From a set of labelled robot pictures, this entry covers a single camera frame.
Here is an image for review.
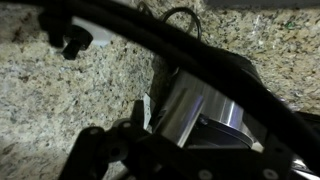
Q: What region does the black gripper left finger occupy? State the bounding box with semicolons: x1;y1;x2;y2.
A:
59;99;215;180

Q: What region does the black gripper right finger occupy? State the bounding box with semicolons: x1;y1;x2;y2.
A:
253;132;302;180

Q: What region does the steel and black pressure cooker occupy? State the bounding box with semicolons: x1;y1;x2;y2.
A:
148;49;268;155

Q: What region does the stainless steel sink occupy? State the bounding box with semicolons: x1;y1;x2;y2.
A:
204;0;320;10

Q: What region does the black pressure cooker cord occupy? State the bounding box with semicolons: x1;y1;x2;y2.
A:
135;1;203;42

